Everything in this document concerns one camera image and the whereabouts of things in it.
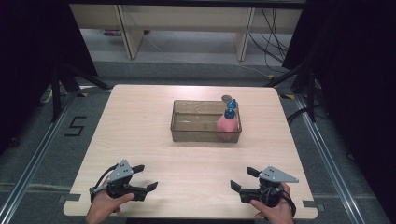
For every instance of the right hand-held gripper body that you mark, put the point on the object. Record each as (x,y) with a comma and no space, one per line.
(271,185)

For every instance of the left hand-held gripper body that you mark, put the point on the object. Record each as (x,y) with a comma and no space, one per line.
(121,174)

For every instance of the pink bottle with blue cap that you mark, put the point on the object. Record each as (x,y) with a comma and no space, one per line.
(228,126)

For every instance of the clear brown plastic container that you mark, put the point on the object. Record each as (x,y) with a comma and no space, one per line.
(196,126)

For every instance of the person's right hand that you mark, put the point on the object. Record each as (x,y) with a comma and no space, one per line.
(277,213)

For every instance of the person's left hand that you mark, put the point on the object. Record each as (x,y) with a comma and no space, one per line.
(102,207)

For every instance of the grey tape strip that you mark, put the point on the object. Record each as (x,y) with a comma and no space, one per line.
(313,206)
(71,197)

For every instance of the small round grey disc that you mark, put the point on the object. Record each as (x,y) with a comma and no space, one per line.
(225,98)

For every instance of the yellow black floor tape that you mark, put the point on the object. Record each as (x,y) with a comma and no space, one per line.
(288,96)
(82,94)

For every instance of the black metal stand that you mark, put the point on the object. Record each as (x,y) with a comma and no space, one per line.
(310,93)
(56,93)

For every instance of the dark curtain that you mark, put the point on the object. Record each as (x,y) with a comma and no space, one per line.
(358,77)
(28,62)

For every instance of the small purple object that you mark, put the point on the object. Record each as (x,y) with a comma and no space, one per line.
(112,32)

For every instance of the beige wooden desk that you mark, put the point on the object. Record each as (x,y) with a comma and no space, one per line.
(186,17)

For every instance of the metal floor rail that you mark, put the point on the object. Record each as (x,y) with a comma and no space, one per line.
(37,158)
(327,158)

